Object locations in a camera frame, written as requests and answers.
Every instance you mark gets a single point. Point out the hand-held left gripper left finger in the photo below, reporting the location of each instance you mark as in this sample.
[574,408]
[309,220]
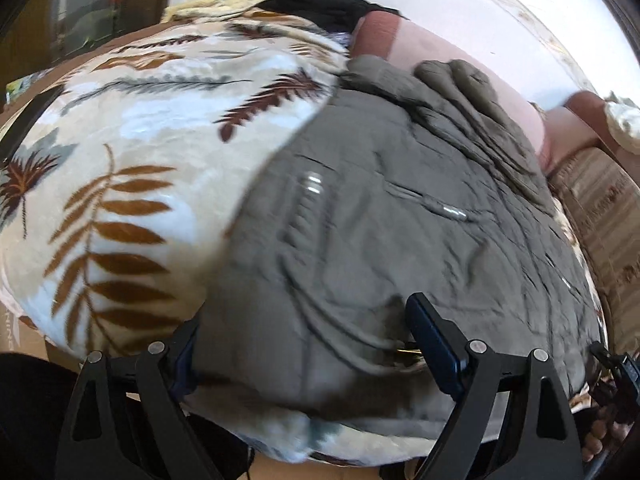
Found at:
[182,360]

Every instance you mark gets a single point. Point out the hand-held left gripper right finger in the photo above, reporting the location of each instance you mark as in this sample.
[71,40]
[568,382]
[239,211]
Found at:
[440,355]

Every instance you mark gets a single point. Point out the grey quilted jacket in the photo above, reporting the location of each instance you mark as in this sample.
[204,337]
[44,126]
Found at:
[375,240]

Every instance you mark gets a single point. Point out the person's right hand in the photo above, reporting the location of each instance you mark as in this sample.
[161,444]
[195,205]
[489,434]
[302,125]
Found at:
[596,437]

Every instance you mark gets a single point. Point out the striped sofa cushion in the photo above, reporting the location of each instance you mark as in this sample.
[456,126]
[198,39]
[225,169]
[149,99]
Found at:
[600,200]

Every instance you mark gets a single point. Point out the leaf print fleece blanket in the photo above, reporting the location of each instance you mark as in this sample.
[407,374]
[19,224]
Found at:
[150,135]

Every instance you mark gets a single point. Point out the pink sofa backrest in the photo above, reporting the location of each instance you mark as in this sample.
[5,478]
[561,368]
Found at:
[575,125]

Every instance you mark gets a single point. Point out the white crumpled cloth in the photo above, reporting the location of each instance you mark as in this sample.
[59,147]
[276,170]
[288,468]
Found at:
[625,120]

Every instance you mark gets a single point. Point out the black smartphone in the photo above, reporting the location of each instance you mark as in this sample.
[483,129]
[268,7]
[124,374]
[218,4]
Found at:
[30,115]

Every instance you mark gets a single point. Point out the lilac patterned cloth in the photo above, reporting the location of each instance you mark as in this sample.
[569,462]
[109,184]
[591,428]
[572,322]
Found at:
[345,40]

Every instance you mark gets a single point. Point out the yellow patterned cloth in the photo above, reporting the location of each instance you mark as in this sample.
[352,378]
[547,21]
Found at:
[215,5]

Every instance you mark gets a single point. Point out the wooden stained glass door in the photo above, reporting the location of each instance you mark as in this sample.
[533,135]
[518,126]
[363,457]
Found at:
[85,5]

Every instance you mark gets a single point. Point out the black garment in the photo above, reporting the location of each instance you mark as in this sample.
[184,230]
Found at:
[325,5]

